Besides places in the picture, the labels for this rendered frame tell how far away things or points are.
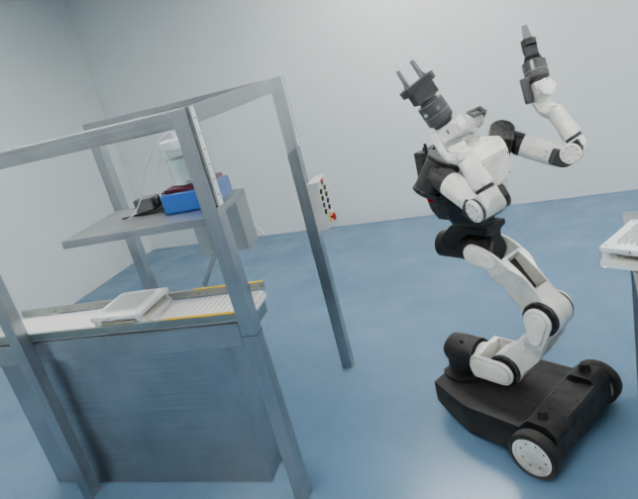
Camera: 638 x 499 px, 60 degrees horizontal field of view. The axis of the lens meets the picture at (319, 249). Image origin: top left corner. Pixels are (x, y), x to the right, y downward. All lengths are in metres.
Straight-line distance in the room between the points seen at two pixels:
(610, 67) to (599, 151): 0.68
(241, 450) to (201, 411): 0.25
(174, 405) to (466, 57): 3.77
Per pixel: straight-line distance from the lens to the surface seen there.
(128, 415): 2.78
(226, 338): 2.22
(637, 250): 1.93
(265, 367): 2.15
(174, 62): 6.09
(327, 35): 5.38
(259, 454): 2.60
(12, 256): 5.59
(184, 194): 2.12
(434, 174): 1.99
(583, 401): 2.50
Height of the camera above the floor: 1.70
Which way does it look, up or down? 19 degrees down
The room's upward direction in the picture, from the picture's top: 14 degrees counter-clockwise
